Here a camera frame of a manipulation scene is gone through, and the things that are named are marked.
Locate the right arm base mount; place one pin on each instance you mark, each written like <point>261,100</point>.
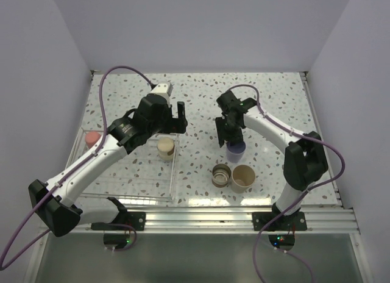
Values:
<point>296,221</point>

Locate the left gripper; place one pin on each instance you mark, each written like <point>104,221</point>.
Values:
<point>175,125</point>

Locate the aluminium frame rail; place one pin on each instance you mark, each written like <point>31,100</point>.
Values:
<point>320,220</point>

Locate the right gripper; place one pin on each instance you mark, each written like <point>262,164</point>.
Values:
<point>222,133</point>

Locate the steel cup with cork base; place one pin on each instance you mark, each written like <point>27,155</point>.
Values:
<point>166,147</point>

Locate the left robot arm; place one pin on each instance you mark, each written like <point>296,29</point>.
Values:
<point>53,200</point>

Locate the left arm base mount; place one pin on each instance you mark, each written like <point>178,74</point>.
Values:
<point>123,222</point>

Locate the clear acrylic dish rack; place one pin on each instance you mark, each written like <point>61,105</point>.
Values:
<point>141,178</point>

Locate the purple plastic cup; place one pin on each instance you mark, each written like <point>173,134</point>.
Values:
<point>235,152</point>

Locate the steel cup front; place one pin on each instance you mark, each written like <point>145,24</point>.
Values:
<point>221,175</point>

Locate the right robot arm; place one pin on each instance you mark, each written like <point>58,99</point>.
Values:
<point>304,156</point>

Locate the pink plastic cup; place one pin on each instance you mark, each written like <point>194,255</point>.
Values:
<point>91,138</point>

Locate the beige plastic cup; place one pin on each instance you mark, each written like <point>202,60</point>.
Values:
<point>243,176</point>

